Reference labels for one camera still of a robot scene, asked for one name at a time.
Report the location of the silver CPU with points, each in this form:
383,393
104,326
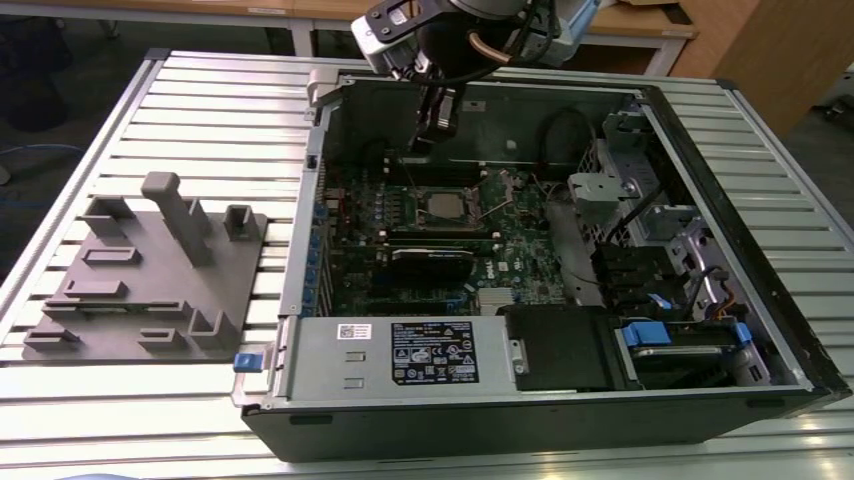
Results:
447,206

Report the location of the CPU socket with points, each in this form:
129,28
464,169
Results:
420,207

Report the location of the silver metal drive cage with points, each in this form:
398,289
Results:
600,192

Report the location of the green motherboard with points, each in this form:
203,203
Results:
527,250

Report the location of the black graphics card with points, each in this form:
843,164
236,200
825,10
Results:
427,270

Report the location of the silver chipset heatsink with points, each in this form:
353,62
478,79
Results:
496,296

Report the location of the wooden cabinet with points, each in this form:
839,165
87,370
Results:
787,50

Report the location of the grey chair base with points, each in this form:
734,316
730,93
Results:
842,102

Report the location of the black plastic shroud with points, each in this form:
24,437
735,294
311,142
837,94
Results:
560,350

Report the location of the blue disk carrier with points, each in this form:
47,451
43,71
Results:
643,334

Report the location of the black office chair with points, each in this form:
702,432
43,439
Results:
33,75

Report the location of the grey power supply unit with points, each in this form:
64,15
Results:
320,360

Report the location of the grey parts rack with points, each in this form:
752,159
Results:
153,300

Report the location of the blue case latch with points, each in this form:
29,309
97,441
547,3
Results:
248,362

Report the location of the black PC case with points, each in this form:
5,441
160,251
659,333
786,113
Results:
467,435

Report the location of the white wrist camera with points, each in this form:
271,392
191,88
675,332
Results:
387,25

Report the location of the wooden desk white frame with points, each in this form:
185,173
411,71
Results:
133,4
620,27

